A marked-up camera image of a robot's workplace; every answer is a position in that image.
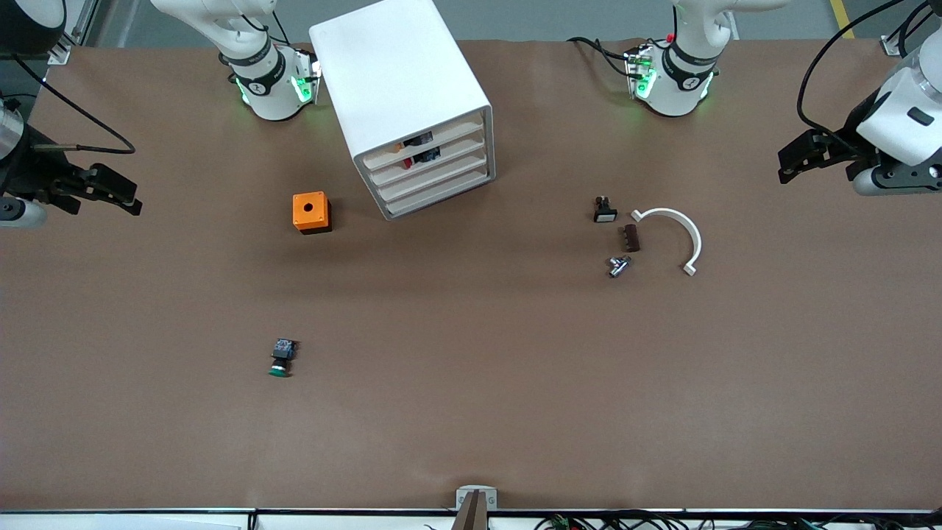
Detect green push button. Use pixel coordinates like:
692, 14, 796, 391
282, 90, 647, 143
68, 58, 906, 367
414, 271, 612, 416
268, 338, 299, 378

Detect white lowest cabinet drawer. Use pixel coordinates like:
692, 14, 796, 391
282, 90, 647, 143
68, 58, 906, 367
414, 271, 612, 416
383, 166, 495, 220

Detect white semicircular pipe clamp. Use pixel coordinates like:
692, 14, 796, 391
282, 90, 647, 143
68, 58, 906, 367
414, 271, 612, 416
631, 208, 703, 277

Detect brown tapered bar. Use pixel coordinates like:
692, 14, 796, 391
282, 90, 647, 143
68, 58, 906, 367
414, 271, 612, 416
450, 490, 490, 530

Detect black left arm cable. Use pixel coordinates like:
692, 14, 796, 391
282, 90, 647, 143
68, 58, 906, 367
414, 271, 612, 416
797, 0, 942, 148

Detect aluminium frame strut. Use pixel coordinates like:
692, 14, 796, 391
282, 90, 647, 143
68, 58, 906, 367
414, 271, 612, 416
879, 0, 942, 57
48, 0, 100, 66

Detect orange button enclosure box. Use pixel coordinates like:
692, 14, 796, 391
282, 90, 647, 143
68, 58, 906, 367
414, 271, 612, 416
292, 191, 333, 235

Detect black arm base cable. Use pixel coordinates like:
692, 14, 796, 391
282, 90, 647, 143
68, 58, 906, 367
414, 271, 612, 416
567, 35, 635, 80

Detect tangled cable bundle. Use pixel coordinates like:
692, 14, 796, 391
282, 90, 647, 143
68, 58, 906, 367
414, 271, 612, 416
534, 510, 942, 530

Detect grey metal bracket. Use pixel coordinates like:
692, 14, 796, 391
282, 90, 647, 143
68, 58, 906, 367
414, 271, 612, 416
456, 485, 498, 511

